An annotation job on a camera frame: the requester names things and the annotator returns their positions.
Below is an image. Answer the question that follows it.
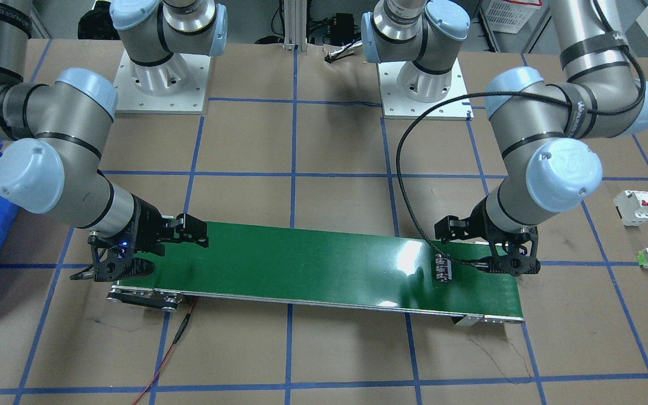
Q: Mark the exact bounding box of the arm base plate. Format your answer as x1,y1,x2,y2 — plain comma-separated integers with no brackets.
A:
378,59,467,120
114,52,211,115

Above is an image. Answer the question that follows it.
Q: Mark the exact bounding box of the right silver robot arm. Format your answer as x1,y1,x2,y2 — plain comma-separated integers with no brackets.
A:
0,1,209,282

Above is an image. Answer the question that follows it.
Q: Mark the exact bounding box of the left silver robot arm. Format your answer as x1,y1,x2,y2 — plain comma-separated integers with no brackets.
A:
362,1,648,282

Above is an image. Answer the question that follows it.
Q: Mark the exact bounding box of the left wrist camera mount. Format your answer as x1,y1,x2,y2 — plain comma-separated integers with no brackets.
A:
473,226,541,277

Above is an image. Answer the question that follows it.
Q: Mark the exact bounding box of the aluminium frame post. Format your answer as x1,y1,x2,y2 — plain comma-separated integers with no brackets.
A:
282,0,309,53

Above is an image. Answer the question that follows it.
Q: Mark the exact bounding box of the dark brown cylindrical capacitor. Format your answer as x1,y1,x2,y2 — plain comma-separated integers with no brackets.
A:
434,254,452,283

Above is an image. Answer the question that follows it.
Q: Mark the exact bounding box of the green conveyor belt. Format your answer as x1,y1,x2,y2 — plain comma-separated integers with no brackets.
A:
108,222,524,325

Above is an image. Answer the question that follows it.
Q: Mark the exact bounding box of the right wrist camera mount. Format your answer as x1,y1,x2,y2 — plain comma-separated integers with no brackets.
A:
69,232,135,282

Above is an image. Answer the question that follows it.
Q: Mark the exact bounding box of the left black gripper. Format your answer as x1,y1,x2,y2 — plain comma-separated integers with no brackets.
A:
434,197,541,276

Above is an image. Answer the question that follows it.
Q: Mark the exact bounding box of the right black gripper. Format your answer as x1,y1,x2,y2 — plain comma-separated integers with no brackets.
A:
121,195,209,279

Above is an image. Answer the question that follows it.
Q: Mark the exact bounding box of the white red circuit breaker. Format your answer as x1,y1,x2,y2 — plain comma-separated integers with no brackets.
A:
614,190,648,226

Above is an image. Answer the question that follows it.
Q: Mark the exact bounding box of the red black sensor wire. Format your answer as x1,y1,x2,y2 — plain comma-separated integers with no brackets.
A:
132,297,199,405

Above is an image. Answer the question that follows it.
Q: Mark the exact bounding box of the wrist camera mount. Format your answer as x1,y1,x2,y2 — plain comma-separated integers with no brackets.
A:
69,232,135,282
473,226,541,277

